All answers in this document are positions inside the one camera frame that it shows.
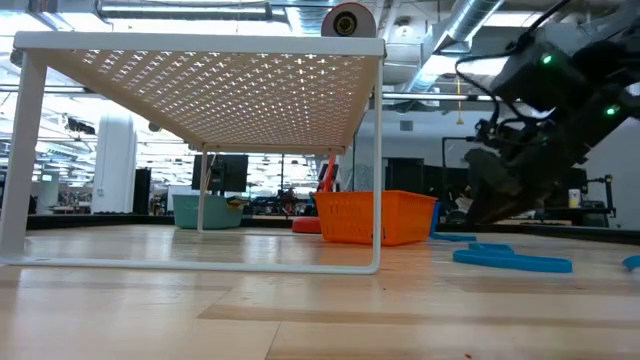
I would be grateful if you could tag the red desk lamp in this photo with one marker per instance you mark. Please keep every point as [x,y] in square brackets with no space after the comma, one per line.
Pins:
[360,20]

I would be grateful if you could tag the black background monitor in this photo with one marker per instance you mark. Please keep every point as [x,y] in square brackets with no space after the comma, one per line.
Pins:
[225,172]

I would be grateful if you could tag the blue plastic hanger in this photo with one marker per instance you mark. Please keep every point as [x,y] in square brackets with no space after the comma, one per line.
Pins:
[515,263]

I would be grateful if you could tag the teal plastic bin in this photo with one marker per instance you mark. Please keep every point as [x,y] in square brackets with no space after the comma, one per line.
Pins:
[220,212]

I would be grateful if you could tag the black aluminium table frame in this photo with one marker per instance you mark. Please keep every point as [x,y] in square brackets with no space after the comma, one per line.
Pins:
[100,221]

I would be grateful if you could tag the white perforated shelf riser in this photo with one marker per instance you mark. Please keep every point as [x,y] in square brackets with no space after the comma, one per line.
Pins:
[200,45]

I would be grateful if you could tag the black tall cabinet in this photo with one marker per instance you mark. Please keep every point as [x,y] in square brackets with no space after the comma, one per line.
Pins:
[141,190]

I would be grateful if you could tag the ceiling light strip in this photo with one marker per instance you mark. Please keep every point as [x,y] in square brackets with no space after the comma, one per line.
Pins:
[425,96]

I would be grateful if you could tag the orange plastic basket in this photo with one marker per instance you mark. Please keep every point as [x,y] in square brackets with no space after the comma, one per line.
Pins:
[405,217]

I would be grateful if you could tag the white column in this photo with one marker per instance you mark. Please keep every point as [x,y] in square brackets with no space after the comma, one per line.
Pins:
[115,165]

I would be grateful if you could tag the silver ventilation duct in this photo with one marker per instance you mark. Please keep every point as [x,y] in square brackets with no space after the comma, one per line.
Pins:
[465,20]

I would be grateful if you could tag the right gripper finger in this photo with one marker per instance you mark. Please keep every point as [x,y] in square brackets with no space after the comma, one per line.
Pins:
[495,195]

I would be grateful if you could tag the yellow crayon box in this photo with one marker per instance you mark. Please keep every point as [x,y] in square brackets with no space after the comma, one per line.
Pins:
[237,201]

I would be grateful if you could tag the blue rubber band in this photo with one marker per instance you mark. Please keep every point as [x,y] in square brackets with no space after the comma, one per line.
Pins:
[633,262]
[490,247]
[452,237]

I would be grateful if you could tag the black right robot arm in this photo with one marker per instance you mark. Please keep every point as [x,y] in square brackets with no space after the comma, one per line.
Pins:
[550,75]

